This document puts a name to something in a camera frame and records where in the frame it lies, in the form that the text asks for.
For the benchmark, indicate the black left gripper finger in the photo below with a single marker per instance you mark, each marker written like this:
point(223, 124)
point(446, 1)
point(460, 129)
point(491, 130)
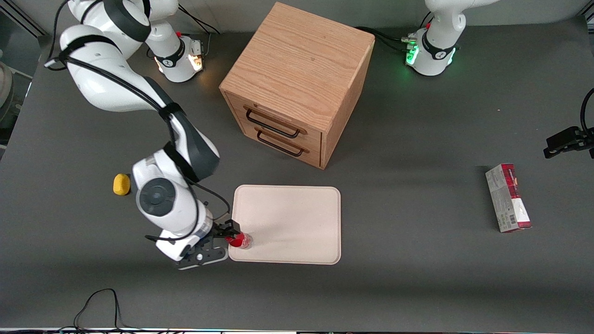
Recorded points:
point(557, 144)

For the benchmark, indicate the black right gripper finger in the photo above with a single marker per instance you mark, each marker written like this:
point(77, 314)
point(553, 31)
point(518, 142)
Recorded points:
point(222, 238)
point(229, 227)

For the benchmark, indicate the red cap coke bottle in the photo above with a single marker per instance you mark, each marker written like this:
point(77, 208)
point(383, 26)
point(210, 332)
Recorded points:
point(243, 241)

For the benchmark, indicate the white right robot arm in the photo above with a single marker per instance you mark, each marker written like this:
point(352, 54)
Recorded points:
point(100, 88)

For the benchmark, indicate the beige plastic tray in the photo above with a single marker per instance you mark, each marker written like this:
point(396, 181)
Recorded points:
point(287, 222)

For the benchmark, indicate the red plaid cardboard box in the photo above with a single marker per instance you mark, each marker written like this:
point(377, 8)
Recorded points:
point(506, 199)

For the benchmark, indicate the small yellow object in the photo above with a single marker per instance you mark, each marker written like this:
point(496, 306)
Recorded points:
point(121, 184)

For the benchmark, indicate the wooden drawer cabinet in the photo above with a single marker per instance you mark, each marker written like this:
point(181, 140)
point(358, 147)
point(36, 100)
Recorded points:
point(297, 60)

